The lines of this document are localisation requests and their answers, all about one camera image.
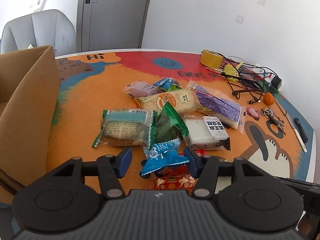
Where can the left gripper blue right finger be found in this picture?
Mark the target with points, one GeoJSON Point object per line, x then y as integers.
{"type": "Point", "coordinates": [205, 169]}

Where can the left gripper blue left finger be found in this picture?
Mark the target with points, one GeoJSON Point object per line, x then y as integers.
{"type": "Point", "coordinates": [111, 168]}

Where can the red candy pack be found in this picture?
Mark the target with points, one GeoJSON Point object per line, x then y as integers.
{"type": "Point", "coordinates": [201, 152]}

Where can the red orange snack pack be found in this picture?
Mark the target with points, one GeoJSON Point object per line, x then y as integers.
{"type": "Point", "coordinates": [177, 179]}

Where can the black white rice cake pack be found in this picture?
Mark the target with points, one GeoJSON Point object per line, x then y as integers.
{"type": "Point", "coordinates": [206, 132]}

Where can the teal beige cracker pack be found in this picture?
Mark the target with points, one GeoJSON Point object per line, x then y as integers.
{"type": "Point", "coordinates": [127, 127]}

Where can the clear biscuit snack pack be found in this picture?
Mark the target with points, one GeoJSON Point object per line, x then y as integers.
{"type": "Point", "coordinates": [222, 159]}

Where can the green wrapped snack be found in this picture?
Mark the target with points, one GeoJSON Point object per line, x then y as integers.
{"type": "Point", "coordinates": [170, 125]}

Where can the black white pen tool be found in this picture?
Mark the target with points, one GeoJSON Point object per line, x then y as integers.
{"type": "Point", "coordinates": [299, 132]}

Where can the purple white long snack pack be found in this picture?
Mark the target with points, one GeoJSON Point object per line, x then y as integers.
{"type": "Point", "coordinates": [216, 103]}

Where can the colourful cat table mat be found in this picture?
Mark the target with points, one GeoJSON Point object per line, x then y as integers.
{"type": "Point", "coordinates": [158, 103]}

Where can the pink purple snack pack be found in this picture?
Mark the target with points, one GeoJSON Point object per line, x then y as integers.
{"type": "Point", "coordinates": [139, 89]}

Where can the key bunch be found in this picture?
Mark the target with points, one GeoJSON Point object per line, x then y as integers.
{"type": "Point", "coordinates": [269, 113]}

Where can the small blue green snack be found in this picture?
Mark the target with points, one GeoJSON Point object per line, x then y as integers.
{"type": "Point", "coordinates": [167, 84]}

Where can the orange tangerine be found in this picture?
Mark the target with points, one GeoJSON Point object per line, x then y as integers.
{"type": "Point", "coordinates": [268, 99]}

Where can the yellow plastic bag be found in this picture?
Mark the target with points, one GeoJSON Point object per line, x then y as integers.
{"type": "Point", "coordinates": [231, 70]}

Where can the yellow tape roll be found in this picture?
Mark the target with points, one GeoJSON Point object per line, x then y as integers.
{"type": "Point", "coordinates": [211, 59]}

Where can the white power strip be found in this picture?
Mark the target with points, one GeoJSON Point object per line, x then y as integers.
{"type": "Point", "coordinates": [267, 77]}

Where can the brown cardboard box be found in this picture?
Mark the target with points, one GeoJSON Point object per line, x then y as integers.
{"type": "Point", "coordinates": [30, 84]}

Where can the grey upholstered chair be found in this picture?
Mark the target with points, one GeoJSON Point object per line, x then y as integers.
{"type": "Point", "coordinates": [44, 28]}

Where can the grey door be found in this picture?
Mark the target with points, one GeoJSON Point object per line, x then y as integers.
{"type": "Point", "coordinates": [110, 24]}

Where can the pink fluffy keychain charm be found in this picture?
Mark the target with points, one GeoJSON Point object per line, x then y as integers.
{"type": "Point", "coordinates": [253, 113]}

